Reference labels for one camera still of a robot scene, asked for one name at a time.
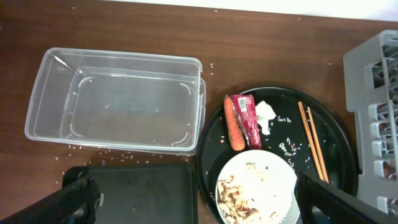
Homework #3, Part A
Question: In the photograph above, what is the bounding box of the black rectangular tray bin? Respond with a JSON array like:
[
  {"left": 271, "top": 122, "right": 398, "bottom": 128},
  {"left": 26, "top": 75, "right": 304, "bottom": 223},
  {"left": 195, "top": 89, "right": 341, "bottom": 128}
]
[{"left": 62, "top": 163, "right": 198, "bottom": 224}]

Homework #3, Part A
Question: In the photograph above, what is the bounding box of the grey dishwasher rack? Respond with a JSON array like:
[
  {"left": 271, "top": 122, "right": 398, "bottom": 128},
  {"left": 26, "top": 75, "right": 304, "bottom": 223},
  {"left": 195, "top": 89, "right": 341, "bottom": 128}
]
[{"left": 343, "top": 30, "right": 397, "bottom": 215}]

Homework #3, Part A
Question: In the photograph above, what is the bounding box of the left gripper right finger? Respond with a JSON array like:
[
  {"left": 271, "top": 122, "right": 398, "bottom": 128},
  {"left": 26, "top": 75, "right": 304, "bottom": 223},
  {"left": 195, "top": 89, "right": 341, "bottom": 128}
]
[{"left": 294, "top": 172, "right": 397, "bottom": 224}]

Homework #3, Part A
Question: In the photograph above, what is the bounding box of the white tissue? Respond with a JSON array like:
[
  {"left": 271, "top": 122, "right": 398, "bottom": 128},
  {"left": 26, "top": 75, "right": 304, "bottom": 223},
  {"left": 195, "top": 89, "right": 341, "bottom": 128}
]
[{"left": 255, "top": 101, "right": 276, "bottom": 136}]

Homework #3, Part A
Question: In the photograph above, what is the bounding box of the round black serving tray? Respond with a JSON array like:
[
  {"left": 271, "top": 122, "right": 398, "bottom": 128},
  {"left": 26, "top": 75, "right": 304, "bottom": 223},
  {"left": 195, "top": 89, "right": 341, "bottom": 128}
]
[{"left": 197, "top": 86, "right": 358, "bottom": 223}]

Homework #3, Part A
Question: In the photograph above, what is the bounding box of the orange carrot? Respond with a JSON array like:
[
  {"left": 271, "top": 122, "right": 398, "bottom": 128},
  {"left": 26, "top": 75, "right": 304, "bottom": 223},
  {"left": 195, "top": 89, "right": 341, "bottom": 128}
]
[{"left": 223, "top": 95, "right": 245, "bottom": 151}]

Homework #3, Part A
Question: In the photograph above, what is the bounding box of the clear plastic bin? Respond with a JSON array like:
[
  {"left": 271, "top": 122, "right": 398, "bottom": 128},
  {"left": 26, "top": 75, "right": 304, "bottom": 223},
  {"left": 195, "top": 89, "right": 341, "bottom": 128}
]
[{"left": 24, "top": 48, "right": 206, "bottom": 156}]

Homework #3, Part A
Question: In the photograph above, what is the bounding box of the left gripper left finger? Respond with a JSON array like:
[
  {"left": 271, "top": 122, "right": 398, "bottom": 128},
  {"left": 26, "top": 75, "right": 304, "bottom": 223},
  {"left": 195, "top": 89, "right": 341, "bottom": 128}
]
[{"left": 1, "top": 174, "right": 101, "bottom": 224}]

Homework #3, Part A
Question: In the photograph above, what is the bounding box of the grey plate with food scraps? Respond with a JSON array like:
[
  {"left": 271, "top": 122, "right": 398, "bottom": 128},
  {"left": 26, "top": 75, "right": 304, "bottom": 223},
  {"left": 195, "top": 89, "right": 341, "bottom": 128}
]
[{"left": 215, "top": 150, "right": 300, "bottom": 224}]

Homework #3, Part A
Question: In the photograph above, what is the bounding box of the red snack wrapper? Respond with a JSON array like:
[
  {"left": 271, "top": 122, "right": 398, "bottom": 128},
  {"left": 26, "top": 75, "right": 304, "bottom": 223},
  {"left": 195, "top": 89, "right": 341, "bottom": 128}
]
[{"left": 230, "top": 95, "right": 262, "bottom": 149}]

